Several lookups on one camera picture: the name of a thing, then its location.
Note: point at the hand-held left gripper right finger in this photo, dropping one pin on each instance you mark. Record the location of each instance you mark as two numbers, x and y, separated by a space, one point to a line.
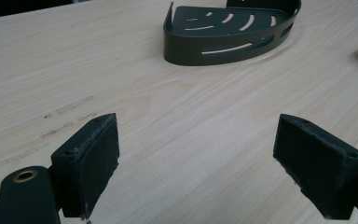
317 161

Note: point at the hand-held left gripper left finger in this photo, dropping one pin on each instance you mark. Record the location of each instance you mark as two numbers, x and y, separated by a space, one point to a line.
85 168

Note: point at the black slotted corner shelf basket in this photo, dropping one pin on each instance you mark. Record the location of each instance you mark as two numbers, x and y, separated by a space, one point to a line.
227 37

